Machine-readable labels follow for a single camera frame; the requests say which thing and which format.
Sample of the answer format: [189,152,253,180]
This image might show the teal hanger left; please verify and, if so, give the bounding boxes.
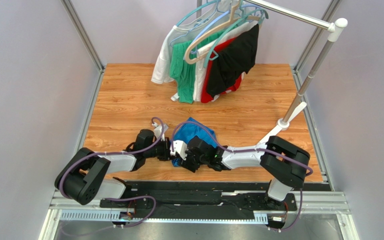
[176,0,219,27]

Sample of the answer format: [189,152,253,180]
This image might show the black t-shirt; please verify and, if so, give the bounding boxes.
[213,24,260,86]

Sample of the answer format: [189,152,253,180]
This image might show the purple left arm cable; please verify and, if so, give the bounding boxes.
[58,116,158,231]

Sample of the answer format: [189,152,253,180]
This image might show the white t-shirt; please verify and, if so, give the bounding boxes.
[150,23,197,84]
[170,20,259,103]

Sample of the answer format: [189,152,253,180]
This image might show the white t-shirt left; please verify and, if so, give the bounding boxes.
[150,23,197,84]

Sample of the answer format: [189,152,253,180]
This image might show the green t-shirt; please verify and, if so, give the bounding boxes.
[168,31,226,104]

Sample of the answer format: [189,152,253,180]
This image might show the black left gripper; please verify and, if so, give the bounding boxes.
[144,137,181,162]

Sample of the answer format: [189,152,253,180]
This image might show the white clothes rack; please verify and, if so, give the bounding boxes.
[196,0,349,144]

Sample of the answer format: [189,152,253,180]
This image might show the red t-shirt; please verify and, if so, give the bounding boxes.
[200,36,246,104]

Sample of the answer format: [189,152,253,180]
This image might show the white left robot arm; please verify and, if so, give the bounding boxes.
[54,123,170,205]

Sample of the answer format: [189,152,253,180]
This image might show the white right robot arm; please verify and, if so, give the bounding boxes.
[169,135,313,202]

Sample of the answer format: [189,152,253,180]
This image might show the teal plastic hanger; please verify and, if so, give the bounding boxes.
[198,7,269,68]

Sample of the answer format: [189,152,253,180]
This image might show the white t-shirt middle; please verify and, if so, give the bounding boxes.
[170,20,259,103]

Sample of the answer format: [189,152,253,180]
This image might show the blue cloth napkin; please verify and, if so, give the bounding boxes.
[173,117,218,148]

